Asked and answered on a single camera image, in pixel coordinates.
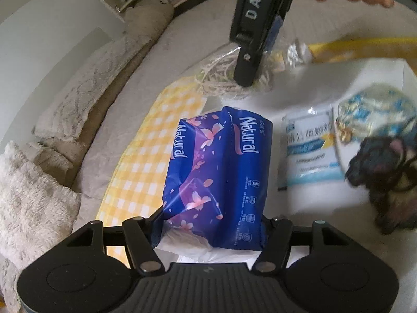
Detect blue white snack bag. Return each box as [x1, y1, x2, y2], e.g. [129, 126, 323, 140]
[332, 83, 417, 158]

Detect yellow checked mat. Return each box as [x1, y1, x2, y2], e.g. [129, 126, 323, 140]
[95, 37, 417, 262]

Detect beige plush cushion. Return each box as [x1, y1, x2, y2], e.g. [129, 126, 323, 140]
[125, 3, 175, 40]

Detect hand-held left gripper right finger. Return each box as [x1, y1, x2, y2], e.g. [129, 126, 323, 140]
[252, 217, 351, 273]

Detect grey bed sheet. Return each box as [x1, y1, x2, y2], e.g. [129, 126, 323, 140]
[73, 0, 417, 203]

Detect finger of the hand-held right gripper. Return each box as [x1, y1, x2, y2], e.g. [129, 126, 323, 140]
[260, 16, 284, 73]
[232, 37, 265, 87]

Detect fluffy cream pillow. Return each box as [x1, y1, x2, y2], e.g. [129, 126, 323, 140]
[0, 140, 83, 304]

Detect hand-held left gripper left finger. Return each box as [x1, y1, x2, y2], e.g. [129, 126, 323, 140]
[67, 207, 165, 274]

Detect white packet with blue print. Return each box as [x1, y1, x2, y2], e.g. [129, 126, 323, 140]
[277, 107, 346, 194]

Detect blue floral tissue pack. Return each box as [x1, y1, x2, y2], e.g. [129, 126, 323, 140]
[153, 106, 273, 264]

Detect dark floral cloth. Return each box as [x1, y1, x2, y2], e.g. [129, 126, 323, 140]
[345, 135, 417, 236]

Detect beige patterned pillow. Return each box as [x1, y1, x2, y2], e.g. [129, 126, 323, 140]
[32, 33, 154, 139]

